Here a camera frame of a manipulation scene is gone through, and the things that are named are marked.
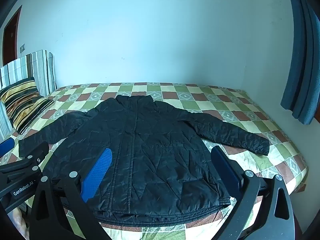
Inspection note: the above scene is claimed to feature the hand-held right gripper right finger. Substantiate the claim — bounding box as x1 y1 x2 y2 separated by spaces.
211 145 297 240

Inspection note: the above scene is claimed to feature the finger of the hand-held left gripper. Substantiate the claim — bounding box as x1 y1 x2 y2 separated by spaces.
0 141 50 179
0 139 15 158

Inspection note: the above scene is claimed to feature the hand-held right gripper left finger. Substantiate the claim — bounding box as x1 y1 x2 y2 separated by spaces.
29 148 112 240

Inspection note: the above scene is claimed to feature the black quilted jacket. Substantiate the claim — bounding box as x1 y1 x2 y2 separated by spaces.
18 94 270 225

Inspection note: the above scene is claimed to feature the striped satin pillow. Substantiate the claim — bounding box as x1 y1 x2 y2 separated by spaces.
0 76 55 135

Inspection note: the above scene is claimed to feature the checkered bed sheet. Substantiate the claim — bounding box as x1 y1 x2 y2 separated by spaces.
0 82 308 240

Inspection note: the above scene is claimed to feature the striped headboard cushion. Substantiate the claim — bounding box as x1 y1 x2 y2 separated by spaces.
0 50 56 142

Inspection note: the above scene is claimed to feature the brown wooden door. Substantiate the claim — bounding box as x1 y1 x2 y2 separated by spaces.
2 4 22 67

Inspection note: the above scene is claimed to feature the blue curtain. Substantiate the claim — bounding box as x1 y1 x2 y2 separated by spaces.
280 0 320 125

